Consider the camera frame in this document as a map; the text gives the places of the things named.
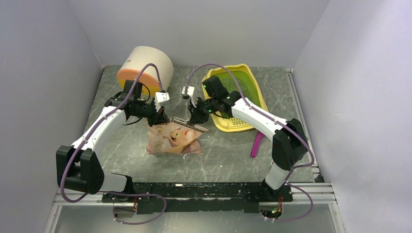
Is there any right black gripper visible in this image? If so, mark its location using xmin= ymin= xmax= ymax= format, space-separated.
xmin=188 ymin=96 xmax=218 ymax=124

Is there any torn bag top strip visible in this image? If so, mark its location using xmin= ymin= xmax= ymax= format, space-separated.
xmin=171 ymin=117 xmax=208 ymax=133

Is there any pink cat litter bag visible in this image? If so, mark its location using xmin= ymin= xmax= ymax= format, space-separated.
xmin=146 ymin=121 xmax=203 ymax=154

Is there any white orange cylindrical bin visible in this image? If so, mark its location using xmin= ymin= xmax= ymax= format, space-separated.
xmin=117 ymin=46 xmax=174 ymax=97

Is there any yellow green litter box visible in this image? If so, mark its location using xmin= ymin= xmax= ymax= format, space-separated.
xmin=202 ymin=64 xmax=268 ymax=133

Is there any magenta plastic scoop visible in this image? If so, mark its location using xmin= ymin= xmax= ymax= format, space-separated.
xmin=250 ymin=132 xmax=265 ymax=158

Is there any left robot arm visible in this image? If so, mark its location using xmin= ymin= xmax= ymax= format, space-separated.
xmin=56 ymin=81 xmax=170 ymax=202

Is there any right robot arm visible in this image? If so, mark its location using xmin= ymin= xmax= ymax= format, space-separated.
xmin=182 ymin=76 xmax=310 ymax=201

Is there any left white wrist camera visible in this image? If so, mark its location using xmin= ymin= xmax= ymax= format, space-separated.
xmin=154 ymin=92 xmax=171 ymax=112

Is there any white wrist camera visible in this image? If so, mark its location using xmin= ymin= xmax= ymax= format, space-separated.
xmin=181 ymin=86 xmax=198 ymax=107
xmin=154 ymin=92 xmax=171 ymax=112

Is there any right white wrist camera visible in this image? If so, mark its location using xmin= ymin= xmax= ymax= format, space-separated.
xmin=181 ymin=86 xmax=198 ymax=107

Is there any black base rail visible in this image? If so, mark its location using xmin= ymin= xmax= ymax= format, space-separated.
xmin=102 ymin=182 xmax=293 ymax=215

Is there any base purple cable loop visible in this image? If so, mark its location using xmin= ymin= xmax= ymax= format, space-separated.
xmin=112 ymin=192 xmax=167 ymax=225

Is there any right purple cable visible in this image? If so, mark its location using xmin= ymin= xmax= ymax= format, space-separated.
xmin=184 ymin=63 xmax=314 ymax=223

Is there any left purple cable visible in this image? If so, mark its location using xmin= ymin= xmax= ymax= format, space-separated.
xmin=60 ymin=63 xmax=163 ymax=203

